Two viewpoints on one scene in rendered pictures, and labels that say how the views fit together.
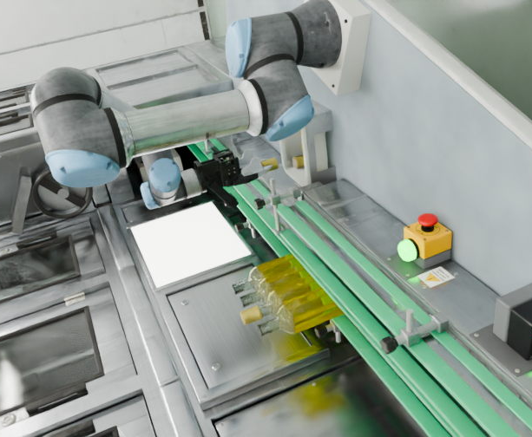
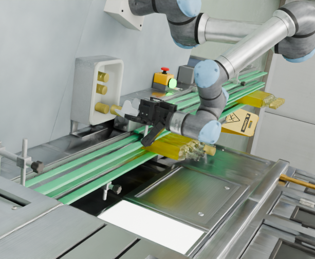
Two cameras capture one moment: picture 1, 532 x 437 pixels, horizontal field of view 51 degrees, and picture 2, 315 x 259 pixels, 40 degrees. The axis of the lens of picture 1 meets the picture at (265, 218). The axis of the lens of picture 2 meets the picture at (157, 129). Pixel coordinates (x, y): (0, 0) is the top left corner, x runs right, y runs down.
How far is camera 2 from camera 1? 2.64 m
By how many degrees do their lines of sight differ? 115
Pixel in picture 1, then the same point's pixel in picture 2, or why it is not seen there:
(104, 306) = not seen: outside the picture
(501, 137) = not seen: hidden behind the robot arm
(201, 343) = (220, 196)
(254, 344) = (199, 181)
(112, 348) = (262, 245)
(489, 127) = not seen: hidden behind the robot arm
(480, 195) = (169, 47)
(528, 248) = (178, 55)
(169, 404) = (262, 195)
